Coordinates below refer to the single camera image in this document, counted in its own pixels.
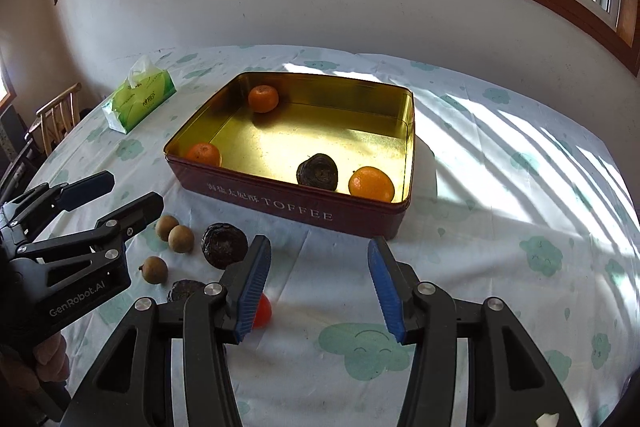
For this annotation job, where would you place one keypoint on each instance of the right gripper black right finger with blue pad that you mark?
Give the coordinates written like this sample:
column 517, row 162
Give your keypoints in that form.
column 510, row 381

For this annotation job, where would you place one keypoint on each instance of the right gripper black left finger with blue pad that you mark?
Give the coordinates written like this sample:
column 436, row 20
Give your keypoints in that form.
column 129, row 383

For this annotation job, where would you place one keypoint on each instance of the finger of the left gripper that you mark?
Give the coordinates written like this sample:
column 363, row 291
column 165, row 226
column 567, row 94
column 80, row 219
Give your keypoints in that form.
column 35, row 209
column 110, row 233

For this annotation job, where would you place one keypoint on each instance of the dark wrinkled dried fruit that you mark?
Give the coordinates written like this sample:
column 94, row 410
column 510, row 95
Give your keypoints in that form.
column 318, row 171
column 223, row 244
column 183, row 289

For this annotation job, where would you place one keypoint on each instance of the red cherry tomato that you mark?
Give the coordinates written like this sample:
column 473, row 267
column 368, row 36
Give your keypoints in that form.
column 263, row 313

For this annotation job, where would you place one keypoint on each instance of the orange mandarin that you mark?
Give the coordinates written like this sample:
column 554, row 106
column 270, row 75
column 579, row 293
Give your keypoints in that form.
column 204, row 153
column 263, row 99
column 371, row 183

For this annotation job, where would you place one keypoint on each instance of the person's hand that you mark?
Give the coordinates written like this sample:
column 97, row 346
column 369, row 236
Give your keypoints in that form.
column 49, row 364

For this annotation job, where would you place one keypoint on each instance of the wooden chair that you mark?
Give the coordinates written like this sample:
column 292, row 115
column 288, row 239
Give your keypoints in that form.
column 54, row 121

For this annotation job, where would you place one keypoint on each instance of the orange mandarin in tin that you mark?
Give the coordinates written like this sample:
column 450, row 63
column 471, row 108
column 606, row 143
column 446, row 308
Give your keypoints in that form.
column 263, row 99
column 204, row 153

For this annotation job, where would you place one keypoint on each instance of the green tissue pack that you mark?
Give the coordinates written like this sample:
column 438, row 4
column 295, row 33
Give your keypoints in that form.
column 144, row 89

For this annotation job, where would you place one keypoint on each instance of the white cloud-print tablecloth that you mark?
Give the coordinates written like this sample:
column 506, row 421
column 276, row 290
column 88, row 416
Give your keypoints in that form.
column 510, row 199

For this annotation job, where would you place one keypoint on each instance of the red toffee tin box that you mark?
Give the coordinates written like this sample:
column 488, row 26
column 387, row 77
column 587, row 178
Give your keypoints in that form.
column 356, row 122

